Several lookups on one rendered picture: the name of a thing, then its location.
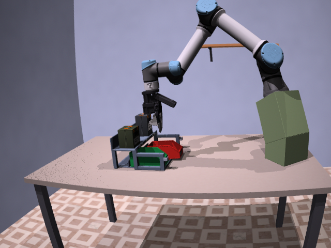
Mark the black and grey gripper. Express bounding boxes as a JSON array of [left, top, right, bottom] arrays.
[[142, 89, 162, 133]]

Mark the red bin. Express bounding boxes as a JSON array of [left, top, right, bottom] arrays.
[[147, 140, 183, 159]]

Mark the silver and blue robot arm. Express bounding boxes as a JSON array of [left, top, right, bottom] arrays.
[[142, 0, 289, 97]]

